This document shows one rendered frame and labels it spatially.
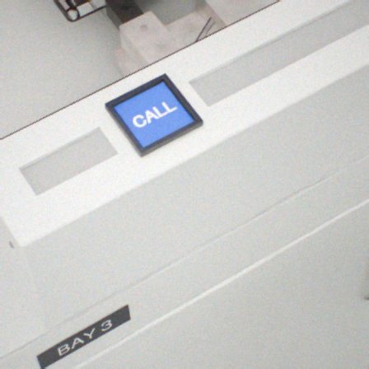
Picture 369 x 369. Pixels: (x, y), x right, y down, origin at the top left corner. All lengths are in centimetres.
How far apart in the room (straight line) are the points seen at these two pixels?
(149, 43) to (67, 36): 15
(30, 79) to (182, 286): 25
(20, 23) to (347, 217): 38
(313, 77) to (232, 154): 9
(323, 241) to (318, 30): 27
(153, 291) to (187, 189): 14
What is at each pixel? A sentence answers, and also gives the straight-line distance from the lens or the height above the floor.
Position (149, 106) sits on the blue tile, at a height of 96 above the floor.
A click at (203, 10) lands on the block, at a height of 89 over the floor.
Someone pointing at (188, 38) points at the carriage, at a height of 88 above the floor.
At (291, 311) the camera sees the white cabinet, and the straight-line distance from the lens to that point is 117.
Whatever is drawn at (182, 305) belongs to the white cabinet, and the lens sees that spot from 100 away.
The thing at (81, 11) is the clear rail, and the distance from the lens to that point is 98.
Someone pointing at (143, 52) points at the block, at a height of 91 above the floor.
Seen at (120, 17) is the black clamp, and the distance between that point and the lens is 97.
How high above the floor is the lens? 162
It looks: 57 degrees down
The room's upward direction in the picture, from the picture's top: 3 degrees counter-clockwise
